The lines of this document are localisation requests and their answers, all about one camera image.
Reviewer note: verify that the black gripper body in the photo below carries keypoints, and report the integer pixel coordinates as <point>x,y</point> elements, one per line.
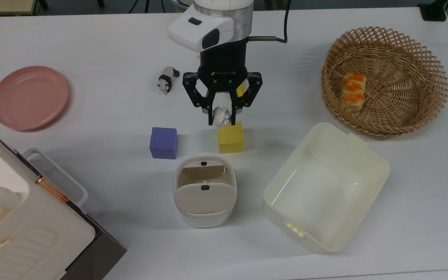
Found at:
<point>224,64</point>

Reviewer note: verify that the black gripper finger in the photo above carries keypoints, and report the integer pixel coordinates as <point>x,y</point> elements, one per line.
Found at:
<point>195,89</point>
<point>249,91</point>

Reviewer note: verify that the small panda figurine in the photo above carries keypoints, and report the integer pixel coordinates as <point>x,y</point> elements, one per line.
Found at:
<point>166,79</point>

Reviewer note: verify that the yellow banana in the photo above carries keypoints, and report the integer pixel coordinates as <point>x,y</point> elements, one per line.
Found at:
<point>240,89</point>

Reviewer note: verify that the cream plastic tub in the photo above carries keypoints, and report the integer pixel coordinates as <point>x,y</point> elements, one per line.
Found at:
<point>325,186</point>

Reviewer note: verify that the black clamp base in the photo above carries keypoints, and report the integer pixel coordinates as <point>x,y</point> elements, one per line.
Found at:
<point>433,9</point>

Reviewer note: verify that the yellow foam cube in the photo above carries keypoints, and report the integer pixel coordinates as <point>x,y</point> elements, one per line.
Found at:
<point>230,138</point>

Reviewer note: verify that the orange-topped toy bread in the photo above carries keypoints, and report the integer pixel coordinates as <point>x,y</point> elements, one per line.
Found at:
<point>353,91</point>

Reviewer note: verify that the purple foam cube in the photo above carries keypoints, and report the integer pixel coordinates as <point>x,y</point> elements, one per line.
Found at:
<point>163,143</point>

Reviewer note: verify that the pink round plate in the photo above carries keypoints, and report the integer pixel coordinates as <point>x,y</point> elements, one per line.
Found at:
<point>29,97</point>

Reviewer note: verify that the woven wicker basket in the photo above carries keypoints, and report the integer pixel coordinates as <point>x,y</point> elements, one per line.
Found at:
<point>403,81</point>

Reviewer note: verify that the small white trash bin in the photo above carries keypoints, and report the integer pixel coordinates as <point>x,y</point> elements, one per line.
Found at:
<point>205,198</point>

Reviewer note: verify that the wooden desk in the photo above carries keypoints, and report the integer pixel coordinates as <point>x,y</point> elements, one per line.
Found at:
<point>2,6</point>

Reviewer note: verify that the white paper ball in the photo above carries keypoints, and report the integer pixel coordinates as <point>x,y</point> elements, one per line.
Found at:
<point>221,116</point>

